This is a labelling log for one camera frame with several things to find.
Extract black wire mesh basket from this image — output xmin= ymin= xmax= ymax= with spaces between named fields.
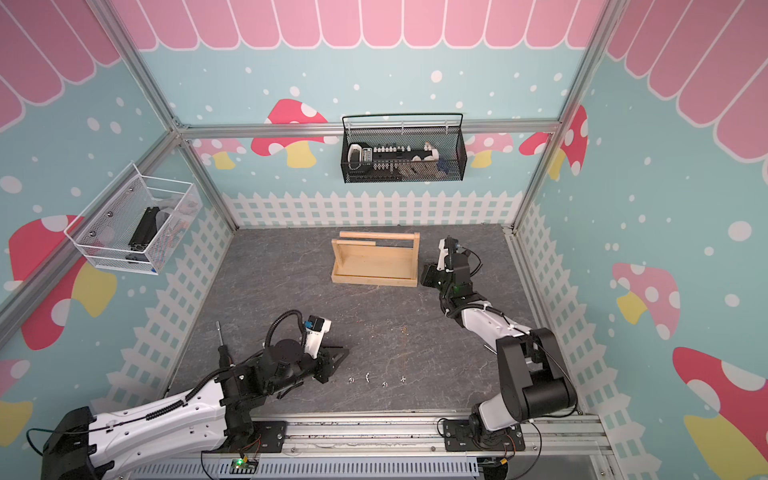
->
xmin=340 ymin=112 xmax=467 ymax=183

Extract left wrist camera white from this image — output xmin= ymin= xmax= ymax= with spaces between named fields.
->
xmin=304 ymin=315 xmax=331 ymax=359

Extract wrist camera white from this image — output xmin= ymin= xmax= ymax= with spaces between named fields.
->
xmin=437 ymin=236 xmax=459 ymax=272
xmin=304 ymin=315 xmax=331 ymax=359

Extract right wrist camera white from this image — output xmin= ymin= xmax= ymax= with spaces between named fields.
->
xmin=437 ymin=236 xmax=459 ymax=272

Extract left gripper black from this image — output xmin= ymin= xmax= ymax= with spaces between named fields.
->
xmin=267 ymin=344 xmax=349 ymax=396

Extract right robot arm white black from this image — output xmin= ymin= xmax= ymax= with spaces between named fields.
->
xmin=421 ymin=236 xmax=578 ymax=437

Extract wooden jewelry display stand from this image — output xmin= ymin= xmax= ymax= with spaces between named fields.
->
xmin=331 ymin=231 xmax=421 ymax=288

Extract black extrusion pieces in basket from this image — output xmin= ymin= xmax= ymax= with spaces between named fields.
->
xmin=126 ymin=207 xmax=160 ymax=263

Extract green lit circuit board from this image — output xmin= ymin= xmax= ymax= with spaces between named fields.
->
xmin=229 ymin=457 xmax=259 ymax=475

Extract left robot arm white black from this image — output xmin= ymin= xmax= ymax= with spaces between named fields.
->
xmin=36 ymin=309 xmax=350 ymax=479

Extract orange black screwdriver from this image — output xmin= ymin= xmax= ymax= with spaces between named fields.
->
xmin=216 ymin=321 xmax=233 ymax=368

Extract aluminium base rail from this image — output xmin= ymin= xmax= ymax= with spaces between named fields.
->
xmin=126 ymin=410 xmax=623 ymax=479

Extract white device in black basket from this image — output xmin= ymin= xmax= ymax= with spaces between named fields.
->
xmin=346 ymin=143 xmax=373 ymax=173

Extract white wire basket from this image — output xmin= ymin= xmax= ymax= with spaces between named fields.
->
xmin=64 ymin=164 xmax=203 ymax=275

